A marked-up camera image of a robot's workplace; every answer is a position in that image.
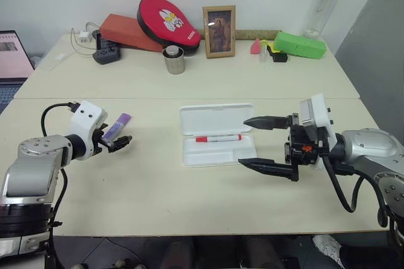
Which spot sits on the white plastic pencil case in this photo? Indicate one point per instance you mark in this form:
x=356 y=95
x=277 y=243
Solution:
x=217 y=152

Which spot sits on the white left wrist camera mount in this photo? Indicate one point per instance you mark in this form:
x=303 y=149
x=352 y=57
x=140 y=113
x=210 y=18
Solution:
x=85 y=117

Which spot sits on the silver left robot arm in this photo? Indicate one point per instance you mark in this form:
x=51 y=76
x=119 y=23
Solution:
x=30 y=168

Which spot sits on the white charger plug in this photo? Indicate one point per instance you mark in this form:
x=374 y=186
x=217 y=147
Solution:
x=84 y=37

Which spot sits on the silver metal tin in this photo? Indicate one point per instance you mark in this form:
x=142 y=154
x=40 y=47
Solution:
x=173 y=62

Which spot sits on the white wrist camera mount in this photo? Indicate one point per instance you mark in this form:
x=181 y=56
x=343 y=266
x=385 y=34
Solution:
x=320 y=108
x=85 y=117

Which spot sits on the red marker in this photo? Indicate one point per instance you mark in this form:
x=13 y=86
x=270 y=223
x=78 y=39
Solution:
x=202 y=139

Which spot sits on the dark trouser leg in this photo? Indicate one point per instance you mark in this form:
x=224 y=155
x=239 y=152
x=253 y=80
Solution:
x=369 y=258

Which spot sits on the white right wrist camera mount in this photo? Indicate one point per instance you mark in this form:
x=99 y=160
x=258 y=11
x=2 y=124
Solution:
x=320 y=108

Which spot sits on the green foam block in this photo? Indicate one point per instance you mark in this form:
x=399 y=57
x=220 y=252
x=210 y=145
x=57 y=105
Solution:
x=298 y=45

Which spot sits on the purple marker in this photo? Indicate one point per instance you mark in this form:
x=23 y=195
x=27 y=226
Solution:
x=117 y=123

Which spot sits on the yellow plastic piece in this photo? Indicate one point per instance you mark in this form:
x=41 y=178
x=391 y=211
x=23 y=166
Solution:
x=269 y=44

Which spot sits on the red paddle case with cartoon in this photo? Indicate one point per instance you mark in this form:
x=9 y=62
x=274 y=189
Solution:
x=164 y=16

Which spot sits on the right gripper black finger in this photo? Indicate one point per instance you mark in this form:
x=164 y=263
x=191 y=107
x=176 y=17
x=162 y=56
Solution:
x=271 y=168
x=265 y=122

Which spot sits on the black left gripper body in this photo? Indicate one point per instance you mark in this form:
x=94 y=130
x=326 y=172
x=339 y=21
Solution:
x=100 y=146

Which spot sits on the orange-red rectangular box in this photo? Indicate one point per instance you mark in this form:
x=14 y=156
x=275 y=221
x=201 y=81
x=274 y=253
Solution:
x=123 y=30

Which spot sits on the black power adapter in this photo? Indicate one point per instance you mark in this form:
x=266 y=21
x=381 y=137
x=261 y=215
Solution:
x=105 y=54

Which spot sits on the black binder clip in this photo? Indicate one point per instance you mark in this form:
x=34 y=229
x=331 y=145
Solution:
x=279 y=57

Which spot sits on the wooden photo frame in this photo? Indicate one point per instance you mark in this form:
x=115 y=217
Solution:
x=219 y=30

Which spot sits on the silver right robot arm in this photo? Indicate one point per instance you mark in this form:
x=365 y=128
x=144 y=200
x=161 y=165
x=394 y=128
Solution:
x=375 y=152

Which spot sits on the clear bottle with green lid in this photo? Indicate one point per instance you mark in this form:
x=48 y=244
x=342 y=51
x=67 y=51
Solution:
x=318 y=10

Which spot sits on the open laptop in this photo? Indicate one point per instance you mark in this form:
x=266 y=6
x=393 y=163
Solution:
x=11 y=60

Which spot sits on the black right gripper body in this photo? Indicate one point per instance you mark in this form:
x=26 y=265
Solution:
x=304 y=149

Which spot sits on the small red bottle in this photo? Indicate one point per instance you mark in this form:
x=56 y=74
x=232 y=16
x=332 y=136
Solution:
x=255 y=48

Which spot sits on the small clear plastic tube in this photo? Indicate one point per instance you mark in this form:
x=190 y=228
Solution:
x=263 y=56

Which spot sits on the white sneaker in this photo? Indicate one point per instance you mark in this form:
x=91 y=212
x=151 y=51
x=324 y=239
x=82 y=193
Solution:
x=328 y=247

